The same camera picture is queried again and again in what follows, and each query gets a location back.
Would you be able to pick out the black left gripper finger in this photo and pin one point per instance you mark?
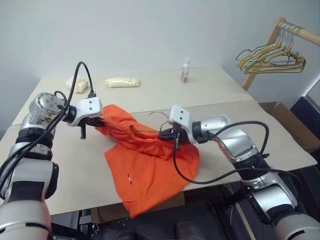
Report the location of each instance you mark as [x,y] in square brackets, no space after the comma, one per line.
[100,120]
[99,125]

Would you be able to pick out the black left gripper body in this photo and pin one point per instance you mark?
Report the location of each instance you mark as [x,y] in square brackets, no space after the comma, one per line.
[83,131]

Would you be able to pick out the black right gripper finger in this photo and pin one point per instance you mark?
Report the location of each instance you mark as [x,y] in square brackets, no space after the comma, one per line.
[168,131]
[167,136]

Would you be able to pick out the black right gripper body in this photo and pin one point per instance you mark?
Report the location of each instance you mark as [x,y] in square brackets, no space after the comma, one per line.
[185,138]

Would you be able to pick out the olive hanger with silver hook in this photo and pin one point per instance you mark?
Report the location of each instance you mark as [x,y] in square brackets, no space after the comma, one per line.
[150,131]

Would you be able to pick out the orange shirt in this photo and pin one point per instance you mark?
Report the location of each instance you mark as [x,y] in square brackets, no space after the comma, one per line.
[150,170]

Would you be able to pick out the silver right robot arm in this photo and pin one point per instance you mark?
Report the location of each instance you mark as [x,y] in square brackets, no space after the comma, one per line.
[235,140]

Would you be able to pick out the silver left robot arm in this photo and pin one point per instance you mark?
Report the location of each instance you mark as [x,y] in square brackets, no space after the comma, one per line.
[30,180]

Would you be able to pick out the white crumpled cloth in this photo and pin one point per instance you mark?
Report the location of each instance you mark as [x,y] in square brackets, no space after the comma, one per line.
[78,85]

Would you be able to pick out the cream filled plastic bag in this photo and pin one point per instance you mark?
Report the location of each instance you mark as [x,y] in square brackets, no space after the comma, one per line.
[122,82]

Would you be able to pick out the white spray bottle red label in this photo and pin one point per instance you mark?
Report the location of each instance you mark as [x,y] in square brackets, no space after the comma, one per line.
[185,72]

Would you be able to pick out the dark rounded shape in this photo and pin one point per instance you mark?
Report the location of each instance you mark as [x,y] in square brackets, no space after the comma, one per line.
[187,228]
[120,231]

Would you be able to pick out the light wooden slat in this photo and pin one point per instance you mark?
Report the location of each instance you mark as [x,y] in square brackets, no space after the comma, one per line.
[245,220]

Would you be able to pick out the open brown cardboard box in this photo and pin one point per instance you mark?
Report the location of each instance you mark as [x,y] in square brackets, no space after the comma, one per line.
[287,120]

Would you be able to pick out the wooden clothes rack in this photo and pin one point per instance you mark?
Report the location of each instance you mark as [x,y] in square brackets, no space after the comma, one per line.
[260,55]

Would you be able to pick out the black case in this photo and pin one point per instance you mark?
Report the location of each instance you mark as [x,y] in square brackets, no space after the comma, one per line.
[306,110]

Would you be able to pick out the grey cabinet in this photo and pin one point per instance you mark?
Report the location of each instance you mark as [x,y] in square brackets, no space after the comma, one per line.
[315,87]

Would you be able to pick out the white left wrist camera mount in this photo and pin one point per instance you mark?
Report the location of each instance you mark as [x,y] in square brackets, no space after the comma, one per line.
[90,107]

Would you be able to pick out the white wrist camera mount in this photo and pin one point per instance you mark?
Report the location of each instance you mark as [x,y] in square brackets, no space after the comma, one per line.
[180,116]
[90,107]

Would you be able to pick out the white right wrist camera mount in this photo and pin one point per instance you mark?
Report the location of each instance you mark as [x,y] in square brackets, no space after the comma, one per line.
[180,116]

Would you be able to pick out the black metal frame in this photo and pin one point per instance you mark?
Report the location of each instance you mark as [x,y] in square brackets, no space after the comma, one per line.
[217,207]

